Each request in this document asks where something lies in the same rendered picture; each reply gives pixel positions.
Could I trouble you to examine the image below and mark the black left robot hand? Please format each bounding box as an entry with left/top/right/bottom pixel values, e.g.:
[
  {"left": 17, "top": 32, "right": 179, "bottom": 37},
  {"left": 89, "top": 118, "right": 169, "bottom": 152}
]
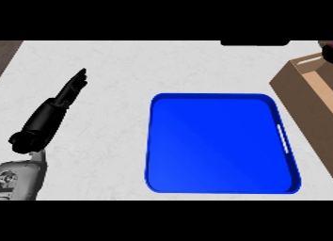
[{"left": 7, "top": 68, "right": 88, "bottom": 155}]

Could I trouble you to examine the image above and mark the brown cardboard box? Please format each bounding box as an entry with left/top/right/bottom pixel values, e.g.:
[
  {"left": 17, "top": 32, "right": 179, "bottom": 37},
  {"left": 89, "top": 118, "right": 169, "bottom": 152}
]
[{"left": 268, "top": 52, "right": 333, "bottom": 194}]

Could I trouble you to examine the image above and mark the blue plastic tray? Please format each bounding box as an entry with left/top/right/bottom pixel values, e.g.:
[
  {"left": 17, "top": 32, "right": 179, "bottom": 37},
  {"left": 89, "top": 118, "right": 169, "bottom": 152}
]
[{"left": 142, "top": 92, "right": 302, "bottom": 195}]

